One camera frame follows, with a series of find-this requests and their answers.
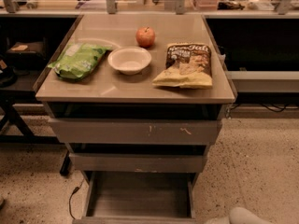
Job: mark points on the red apple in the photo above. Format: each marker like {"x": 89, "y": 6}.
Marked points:
{"x": 145, "y": 37}

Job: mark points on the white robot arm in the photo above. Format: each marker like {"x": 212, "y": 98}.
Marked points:
{"x": 238, "y": 215}

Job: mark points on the white bowl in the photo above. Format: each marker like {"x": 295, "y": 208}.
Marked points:
{"x": 129, "y": 60}

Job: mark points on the grey top drawer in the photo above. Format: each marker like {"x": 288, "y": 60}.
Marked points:
{"x": 143, "y": 124}

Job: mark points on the grey drawer cabinet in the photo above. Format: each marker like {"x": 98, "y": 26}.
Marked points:
{"x": 106, "y": 86}

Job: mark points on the grey middle drawer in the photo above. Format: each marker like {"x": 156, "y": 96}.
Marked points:
{"x": 139, "y": 158}

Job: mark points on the grey bottom drawer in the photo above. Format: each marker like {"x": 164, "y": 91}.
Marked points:
{"x": 138, "y": 198}

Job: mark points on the grey drawer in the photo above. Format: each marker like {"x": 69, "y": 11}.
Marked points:
{"x": 143, "y": 124}
{"x": 138, "y": 198}
{"x": 139, "y": 158}

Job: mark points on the dark bag with label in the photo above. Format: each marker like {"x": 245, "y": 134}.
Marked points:
{"x": 31, "y": 55}

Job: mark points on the brown yellow chip bag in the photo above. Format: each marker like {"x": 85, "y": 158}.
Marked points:
{"x": 188, "y": 66}

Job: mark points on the green chip bag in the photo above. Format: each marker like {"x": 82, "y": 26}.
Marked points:
{"x": 78, "y": 60}

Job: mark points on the black table stand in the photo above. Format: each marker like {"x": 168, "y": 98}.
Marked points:
{"x": 12, "y": 116}

